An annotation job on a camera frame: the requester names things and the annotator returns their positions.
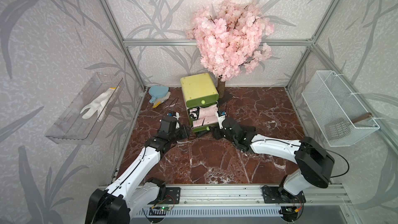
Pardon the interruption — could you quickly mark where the white glove on shelf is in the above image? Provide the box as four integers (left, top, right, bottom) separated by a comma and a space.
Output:
80, 87, 119, 122

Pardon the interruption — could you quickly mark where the aluminium front rail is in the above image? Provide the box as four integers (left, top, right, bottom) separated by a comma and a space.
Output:
144, 184, 351, 207

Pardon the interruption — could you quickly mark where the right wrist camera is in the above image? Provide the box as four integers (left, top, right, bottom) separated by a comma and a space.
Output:
216, 111, 227, 129

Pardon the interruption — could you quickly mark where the green yellow drawer cabinet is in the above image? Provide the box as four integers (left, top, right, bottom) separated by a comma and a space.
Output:
180, 73, 219, 132

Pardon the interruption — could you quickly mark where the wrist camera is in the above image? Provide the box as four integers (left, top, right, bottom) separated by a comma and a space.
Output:
216, 111, 227, 129
168, 111, 180, 129

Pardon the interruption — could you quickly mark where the pink umbrella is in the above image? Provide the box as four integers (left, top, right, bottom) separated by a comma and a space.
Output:
188, 104, 218, 120
193, 116, 218, 128

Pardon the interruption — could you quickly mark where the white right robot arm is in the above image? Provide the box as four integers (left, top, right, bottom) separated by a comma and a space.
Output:
211, 118, 335, 198

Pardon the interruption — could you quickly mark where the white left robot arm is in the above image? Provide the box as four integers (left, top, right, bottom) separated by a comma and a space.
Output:
85, 112, 190, 224

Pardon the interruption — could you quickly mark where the white wire mesh basket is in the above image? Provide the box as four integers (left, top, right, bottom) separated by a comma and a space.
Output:
302, 71, 380, 147

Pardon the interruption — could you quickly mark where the clear acrylic wall shelf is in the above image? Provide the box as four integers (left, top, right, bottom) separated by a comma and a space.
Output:
45, 73, 124, 145

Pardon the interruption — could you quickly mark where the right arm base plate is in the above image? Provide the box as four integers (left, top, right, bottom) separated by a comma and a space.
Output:
261, 186, 306, 204

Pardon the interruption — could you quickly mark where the pink cherry blossom tree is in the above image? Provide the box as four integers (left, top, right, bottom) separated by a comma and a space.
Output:
186, 0, 274, 97

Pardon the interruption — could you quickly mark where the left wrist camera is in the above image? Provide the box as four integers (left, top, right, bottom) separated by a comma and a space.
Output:
168, 111, 180, 129

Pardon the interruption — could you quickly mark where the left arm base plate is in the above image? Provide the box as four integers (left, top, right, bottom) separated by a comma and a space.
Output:
158, 187, 181, 205

